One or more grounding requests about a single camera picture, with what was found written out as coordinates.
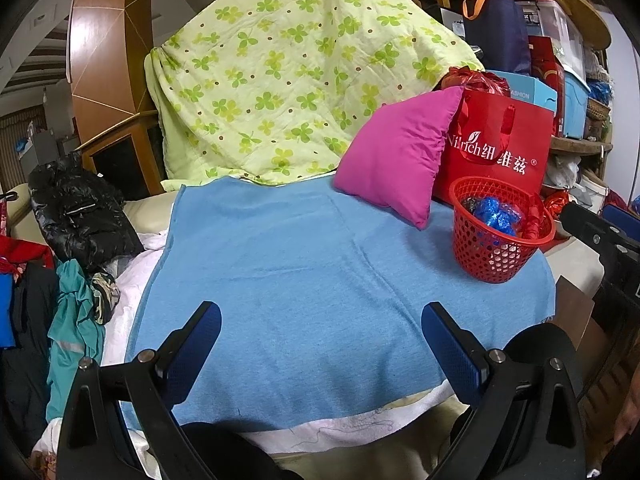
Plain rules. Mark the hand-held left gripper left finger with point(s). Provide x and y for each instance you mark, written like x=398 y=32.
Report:
x=200 y=332

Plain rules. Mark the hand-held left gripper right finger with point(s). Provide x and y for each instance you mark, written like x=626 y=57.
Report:
x=452 y=347

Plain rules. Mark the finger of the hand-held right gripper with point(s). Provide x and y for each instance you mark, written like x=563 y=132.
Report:
x=622 y=221
x=590 y=227

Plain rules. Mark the red mesh basket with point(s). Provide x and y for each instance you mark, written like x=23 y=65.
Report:
x=490 y=260

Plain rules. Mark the blue plastic bag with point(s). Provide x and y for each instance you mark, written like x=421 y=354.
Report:
x=495 y=217

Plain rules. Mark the brown cardboard box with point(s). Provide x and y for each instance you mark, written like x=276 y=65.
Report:
x=575 y=310

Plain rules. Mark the camouflage cloth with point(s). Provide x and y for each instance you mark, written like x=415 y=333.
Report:
x=106 y=297

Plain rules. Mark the blue towel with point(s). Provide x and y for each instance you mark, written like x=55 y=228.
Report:
x=300 y=285

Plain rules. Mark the red paper gift bag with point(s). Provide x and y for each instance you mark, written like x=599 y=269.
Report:
x=500 y=150

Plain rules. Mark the blue plastic storage bin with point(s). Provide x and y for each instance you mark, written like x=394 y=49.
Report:
x=572 y=105

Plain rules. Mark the cream leather sofa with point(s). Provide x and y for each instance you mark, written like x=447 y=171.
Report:
x=147 y=215

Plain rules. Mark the teal garment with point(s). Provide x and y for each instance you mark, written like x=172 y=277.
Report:
x=70 y=340

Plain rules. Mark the light blue cardboard box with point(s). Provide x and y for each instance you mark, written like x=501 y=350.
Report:
x=530 y=92

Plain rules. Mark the black puffer jacket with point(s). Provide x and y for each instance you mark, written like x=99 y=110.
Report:
x=85 y=220

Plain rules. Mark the red box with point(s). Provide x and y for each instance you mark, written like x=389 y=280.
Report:
x=542 y=65

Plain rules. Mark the black garment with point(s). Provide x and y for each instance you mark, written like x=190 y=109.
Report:
x=30 y=360

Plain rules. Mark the shiny red plastic bag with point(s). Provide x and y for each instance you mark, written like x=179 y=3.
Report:
x=475 y=80

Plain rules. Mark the wooden cabinet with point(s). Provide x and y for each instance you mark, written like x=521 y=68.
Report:
x=125 y=155

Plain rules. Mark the red scarf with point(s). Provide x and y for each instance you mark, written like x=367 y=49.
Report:
x=22 y=255

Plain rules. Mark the pink pillow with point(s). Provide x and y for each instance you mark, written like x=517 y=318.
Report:
x=400 y=160

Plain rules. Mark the blue garment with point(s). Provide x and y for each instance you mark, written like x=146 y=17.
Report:
x=6 y=310

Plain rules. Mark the clear plastic storage box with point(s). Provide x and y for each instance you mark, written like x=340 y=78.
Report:
x=555 y=30

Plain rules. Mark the round wooden table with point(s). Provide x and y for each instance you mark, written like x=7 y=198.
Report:
x=585 y=15

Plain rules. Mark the green clover quilt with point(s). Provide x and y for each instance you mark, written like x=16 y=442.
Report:
x=300 y=70

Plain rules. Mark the wooden pillar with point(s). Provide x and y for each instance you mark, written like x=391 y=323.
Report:
x=105 y=45

